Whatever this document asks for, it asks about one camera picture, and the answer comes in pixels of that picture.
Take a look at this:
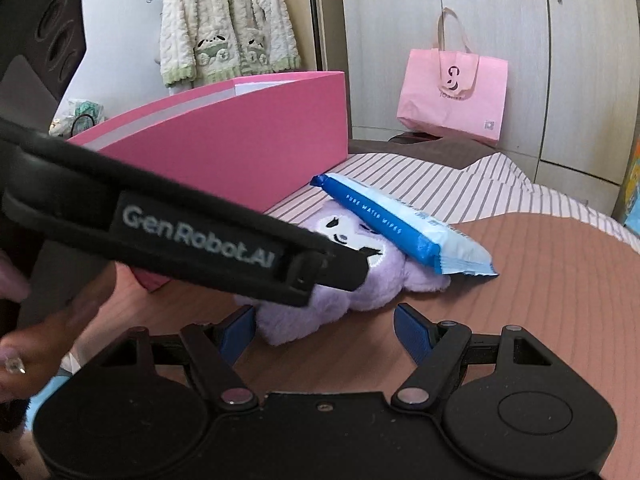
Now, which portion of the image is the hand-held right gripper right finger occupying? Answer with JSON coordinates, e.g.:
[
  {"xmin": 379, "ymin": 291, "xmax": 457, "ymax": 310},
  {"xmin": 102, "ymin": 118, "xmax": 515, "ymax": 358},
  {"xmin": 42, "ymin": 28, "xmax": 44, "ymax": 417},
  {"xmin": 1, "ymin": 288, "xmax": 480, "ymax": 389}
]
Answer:
[{"xmin": 391, "ymin": 304, "xmax": 553, "ymax": 410}]

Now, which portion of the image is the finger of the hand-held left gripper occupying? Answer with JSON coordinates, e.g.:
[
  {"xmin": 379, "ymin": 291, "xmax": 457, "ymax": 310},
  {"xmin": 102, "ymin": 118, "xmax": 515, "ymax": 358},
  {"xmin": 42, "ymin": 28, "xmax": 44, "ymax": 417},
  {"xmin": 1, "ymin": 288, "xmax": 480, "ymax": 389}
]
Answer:
[{"xmin": 282, "ymin": 229, "xmax": 371, "ymax": 307}]

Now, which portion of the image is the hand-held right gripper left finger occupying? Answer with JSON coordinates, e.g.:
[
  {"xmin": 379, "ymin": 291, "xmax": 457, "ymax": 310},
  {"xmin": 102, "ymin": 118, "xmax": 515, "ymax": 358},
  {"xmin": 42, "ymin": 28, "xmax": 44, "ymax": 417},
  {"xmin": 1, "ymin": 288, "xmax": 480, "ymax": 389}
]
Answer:
[{"xmin": 97, "ymin": 304, "xmax": 260, "ymax": 410}]

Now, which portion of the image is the purple plush toy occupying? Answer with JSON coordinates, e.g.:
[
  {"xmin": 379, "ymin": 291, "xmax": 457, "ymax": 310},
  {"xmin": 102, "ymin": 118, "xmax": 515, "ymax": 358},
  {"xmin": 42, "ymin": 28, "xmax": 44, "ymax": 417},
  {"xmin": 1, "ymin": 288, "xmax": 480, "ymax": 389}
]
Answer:
[{"xmin": 235, "ymin": 199, "xmax": 451, "ymax": 347}]

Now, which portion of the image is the pink cardboard box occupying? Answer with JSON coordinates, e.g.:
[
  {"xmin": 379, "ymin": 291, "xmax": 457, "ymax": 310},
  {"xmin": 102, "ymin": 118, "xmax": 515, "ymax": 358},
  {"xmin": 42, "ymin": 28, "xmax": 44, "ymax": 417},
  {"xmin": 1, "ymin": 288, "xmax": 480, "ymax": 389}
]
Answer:
[{"xmin": 65, "ymin": 71, "xmax": 348, "ymax": 292}]

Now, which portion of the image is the person's left hand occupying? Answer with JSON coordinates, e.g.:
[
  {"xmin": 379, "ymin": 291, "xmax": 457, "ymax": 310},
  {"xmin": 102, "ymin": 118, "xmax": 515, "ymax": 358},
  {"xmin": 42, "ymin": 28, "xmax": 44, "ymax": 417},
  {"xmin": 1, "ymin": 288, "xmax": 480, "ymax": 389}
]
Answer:
[{"xmin": 0, "ymin": 250, "xmax": 120, "ymax": 403}]

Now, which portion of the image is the blue wet wipes pack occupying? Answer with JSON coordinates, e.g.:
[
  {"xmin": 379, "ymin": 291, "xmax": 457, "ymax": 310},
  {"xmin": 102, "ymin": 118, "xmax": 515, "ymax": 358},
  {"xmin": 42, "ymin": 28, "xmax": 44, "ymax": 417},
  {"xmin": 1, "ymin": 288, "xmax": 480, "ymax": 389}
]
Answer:
[{"xmin": 310, "ymin": 172, "xmax": 500, "ymax": 277}]

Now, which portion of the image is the white plastic bag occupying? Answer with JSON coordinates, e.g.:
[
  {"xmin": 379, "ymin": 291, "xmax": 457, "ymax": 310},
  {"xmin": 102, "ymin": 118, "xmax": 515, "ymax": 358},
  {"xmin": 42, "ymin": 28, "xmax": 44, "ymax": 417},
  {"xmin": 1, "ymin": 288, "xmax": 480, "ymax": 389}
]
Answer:
[{"xmin": 49, "ymin": 99, "xmax": 107, "ymax": 137}]

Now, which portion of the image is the brown bed cover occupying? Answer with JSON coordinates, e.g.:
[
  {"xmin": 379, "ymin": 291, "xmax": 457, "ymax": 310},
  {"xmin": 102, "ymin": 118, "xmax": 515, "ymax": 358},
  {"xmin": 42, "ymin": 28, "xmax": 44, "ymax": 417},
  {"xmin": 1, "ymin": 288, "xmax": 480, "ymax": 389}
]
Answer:
[{"xmin": 100, "ymin": 210, "xmax": 640, "ymax": 480}]

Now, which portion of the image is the striped blanket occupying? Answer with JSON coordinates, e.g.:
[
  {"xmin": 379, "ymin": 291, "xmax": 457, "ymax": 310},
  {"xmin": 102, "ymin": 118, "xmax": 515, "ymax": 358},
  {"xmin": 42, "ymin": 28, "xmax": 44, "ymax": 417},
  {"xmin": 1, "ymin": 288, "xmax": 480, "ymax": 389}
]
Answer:
[{"xmin": 265, "ymin": 135, "xmax": 640, "ymax": 257}]

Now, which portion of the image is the cream knitted cardigan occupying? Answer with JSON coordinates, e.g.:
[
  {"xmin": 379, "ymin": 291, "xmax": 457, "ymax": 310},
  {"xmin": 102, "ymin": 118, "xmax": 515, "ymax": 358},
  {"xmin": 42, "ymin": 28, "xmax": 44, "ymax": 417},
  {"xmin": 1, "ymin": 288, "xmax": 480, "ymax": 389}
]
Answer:
[{"xmin": 159, "ymin": 0, "xmax": 302, "ymax": 87}]

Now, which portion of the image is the pink tote bag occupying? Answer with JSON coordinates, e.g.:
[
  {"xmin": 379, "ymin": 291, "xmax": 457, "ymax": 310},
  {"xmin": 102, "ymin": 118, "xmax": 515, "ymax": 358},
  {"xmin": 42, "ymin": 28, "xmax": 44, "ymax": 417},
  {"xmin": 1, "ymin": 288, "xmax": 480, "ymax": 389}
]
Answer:
[{"xmin": 397, "ymin": 8, "xmax": 509, "ymax": 147}]

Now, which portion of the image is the colourful gift bag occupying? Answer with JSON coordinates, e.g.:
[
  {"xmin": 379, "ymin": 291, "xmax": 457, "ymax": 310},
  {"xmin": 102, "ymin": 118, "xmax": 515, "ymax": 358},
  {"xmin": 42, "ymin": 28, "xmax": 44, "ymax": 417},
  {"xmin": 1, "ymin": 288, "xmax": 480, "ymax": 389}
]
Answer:
[{"xmin": 619, "ymin": 140, "xmax": 640, "ymax": 232}]

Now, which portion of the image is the beige wardrobe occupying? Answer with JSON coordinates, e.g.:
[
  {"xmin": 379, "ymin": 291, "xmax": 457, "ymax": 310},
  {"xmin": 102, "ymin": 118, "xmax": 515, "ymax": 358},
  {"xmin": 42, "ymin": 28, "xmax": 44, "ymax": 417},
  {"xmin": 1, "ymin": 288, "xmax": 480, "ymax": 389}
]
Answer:
[{"xmin": 320, "ymin": 0, "xmax": 640, "ymax": 211}]

